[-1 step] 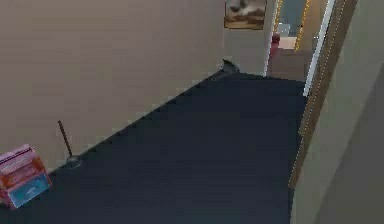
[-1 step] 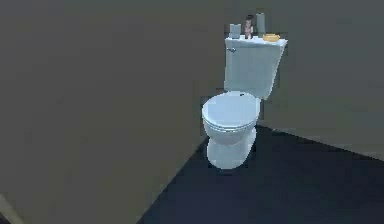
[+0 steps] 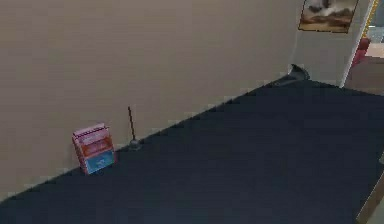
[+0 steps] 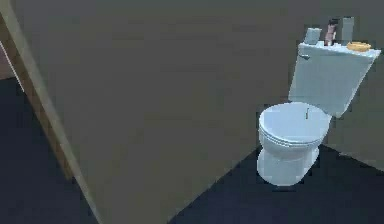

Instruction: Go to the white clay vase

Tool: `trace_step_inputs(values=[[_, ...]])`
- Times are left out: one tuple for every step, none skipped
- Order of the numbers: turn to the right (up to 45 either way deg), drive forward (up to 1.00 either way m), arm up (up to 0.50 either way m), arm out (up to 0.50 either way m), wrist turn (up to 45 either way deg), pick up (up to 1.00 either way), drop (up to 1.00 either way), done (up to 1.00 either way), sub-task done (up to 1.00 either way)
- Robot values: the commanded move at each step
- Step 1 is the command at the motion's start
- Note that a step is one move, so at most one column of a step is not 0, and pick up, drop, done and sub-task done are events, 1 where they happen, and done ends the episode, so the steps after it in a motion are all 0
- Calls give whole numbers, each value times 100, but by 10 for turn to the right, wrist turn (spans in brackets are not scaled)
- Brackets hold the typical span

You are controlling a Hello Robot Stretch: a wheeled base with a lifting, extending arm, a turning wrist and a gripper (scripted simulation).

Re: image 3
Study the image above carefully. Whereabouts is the framed brown landscape picture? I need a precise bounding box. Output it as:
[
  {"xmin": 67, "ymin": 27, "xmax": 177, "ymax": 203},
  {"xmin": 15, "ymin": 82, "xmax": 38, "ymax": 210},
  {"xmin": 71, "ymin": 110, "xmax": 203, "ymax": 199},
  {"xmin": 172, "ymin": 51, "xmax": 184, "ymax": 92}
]
[{"xmin": 297, "ymin": 0, "xmax": 360, "ymax": 34}]

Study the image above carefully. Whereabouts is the pink and blue box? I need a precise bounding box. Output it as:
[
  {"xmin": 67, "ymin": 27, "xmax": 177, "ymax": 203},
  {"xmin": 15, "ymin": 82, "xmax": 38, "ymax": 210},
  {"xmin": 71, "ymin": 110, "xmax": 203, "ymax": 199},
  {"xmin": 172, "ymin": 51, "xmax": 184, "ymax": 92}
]
[{"xmin": 71, "ymin": 122, "xmax": 118, "ymax": 176}]

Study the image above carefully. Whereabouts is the small dark grey bowl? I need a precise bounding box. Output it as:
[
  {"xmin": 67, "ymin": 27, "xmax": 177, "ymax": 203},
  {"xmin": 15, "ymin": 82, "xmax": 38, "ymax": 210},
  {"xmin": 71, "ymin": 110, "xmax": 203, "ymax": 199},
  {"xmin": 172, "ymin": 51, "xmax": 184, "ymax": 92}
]
[{"xmin": 288, "ymin": 63, "xmax": 311, "ymax": 82}]

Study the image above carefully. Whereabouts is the thin dark stick on base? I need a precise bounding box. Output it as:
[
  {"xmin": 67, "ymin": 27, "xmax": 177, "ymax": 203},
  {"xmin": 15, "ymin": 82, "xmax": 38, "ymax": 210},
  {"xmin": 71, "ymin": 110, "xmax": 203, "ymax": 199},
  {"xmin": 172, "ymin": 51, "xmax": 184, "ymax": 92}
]
[{"xmin": 127, "ymin": 106, "xmax": 143, "ymax": 151}]

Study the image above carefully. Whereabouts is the red round object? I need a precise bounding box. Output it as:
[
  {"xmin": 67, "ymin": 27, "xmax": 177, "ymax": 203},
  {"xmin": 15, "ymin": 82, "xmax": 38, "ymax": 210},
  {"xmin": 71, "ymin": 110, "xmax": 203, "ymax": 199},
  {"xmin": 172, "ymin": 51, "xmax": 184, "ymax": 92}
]
[{"xmin": 351, "ymin": 37, "xmax": 372, "ymax": 66}]

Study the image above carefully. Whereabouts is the wooden furniture edge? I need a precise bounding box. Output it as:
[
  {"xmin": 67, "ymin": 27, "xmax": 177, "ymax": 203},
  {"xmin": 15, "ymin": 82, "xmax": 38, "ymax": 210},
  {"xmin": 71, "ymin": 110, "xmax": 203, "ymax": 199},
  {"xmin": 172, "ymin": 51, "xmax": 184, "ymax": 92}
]
[{"xmin": 355, "ymin": 171, "xmax": 384, "ymax": 224}]

